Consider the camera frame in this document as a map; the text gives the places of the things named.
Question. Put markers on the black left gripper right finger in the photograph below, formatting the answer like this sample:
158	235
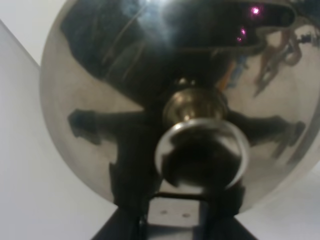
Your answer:
218	222

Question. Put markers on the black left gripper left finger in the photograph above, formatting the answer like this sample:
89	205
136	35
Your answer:
128	222

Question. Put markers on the stainless steel teapot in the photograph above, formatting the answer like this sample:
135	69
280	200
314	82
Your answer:
216	99

